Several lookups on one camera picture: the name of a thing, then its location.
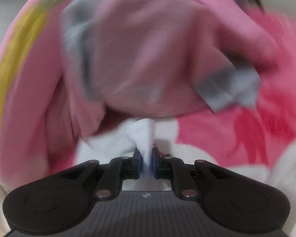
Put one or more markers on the pink floral bed blanket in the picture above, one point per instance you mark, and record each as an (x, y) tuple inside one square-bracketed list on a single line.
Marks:
[(212, 133)]

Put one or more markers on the pink carrot print duvet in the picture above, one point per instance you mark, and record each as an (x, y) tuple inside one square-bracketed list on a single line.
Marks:
[(138, 54)]

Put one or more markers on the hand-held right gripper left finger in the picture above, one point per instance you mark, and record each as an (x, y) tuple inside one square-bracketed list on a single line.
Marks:
[(138, 163)]

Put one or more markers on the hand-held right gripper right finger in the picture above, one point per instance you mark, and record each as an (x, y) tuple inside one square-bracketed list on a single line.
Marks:
[(154, 163)]

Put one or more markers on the white shirt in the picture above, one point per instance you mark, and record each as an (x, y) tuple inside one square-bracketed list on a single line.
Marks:
[(143, 133)]

